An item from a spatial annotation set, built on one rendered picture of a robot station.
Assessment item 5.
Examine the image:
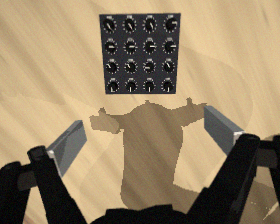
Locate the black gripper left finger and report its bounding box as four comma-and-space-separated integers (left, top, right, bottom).
0, 120, 88, 224

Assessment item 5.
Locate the black knob box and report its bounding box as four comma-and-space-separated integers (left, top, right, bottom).
99, 13, 181, 94

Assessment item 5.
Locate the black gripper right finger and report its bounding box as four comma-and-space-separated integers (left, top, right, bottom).
181, 105, 280, 224

